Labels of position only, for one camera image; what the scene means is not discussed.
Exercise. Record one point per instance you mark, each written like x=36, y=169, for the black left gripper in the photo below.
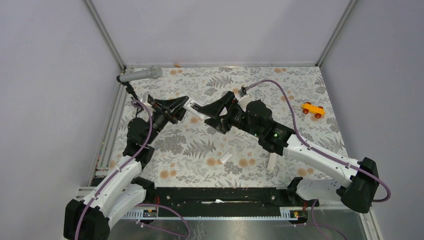
x=171, y=109

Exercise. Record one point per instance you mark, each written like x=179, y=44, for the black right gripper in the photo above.
x=214, y=109

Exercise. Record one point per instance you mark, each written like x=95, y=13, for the white air conditioner remote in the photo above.
x=192, y=107

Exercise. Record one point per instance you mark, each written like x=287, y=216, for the white battery cover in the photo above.
x=225, y=157

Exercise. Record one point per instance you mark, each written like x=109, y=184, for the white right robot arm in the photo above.
x=354, y=182

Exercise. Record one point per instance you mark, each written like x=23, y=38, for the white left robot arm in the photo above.
x=94, y=216

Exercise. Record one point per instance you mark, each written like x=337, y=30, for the long white rectangular remote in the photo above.
x=271, y=162

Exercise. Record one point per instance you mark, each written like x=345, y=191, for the floral patterned table mat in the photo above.
x=187, y=154

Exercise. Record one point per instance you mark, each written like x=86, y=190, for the grey microphone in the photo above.
x=153, y=72

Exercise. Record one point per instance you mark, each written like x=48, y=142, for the yellow toy car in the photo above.
x=317, y=111

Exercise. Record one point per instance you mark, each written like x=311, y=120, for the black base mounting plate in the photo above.
x=198, y=199

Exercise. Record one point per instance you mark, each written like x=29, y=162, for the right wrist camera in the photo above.
x=244, y=99

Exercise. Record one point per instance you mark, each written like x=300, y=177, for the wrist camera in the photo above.
x=145, y=98
x=244, y=99

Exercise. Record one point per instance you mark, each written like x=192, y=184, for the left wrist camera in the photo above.
x=145, y=98

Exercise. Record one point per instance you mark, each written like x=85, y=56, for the slotted cable duct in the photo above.
x=267, y=214

